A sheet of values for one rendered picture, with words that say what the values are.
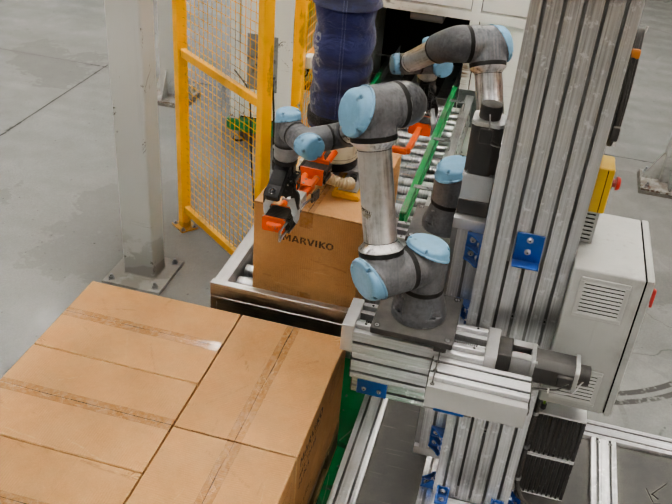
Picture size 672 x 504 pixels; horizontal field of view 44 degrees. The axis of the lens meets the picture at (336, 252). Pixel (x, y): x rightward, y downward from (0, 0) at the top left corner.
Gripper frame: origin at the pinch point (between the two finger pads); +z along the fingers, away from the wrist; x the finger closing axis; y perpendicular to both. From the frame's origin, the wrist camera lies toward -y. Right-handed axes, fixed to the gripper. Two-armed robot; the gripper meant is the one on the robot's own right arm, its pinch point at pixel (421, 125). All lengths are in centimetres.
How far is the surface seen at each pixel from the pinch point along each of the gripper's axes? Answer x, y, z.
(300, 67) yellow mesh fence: -69, -56, 7
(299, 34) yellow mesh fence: -70, -56, -8
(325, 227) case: -19, 61, 17
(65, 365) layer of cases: -88, 122, 52
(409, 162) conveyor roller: -15, -74, 54
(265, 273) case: -41, 61, 42
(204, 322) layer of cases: -55, 84, 53
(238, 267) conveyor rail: -55, 52, 49
